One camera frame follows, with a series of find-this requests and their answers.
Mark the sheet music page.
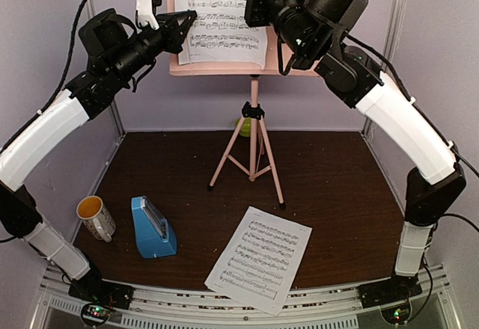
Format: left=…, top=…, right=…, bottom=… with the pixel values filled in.
left=174, top=0, right=267, bottom=67
left=204, top=206, right=312, bottom=316

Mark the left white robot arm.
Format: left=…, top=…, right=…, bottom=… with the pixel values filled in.
left=1, top=0, right=198, bottom=302

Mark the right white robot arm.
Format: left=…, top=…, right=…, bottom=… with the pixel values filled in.
left=245, top=0, right=466, bottom=301

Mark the patterned ceramic mug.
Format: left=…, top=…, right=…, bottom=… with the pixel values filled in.
left=76, top=196, right=116, bottom=243

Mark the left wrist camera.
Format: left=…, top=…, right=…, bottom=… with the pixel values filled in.
left=135, top=0, right=162, bottom=30

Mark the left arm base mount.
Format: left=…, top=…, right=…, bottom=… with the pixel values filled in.
left=59, top=264, right=134, bottom=328

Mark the aluminium front rail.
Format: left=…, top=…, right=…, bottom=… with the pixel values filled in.
left=37, top=265, right=456, bottom=329

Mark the blue metronome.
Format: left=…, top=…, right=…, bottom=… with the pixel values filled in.
left=131, top=196, right=177, bottom=259

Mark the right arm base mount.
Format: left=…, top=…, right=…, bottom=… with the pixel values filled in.
left=358, top=274, right=423, bottom=326

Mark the green plastic bowl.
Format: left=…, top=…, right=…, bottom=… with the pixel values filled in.
left=239, top=117, right=251, bottom=138

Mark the pink perforated music stand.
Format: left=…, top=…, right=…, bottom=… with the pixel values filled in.
left=164, top=0, right=347, bottom=210

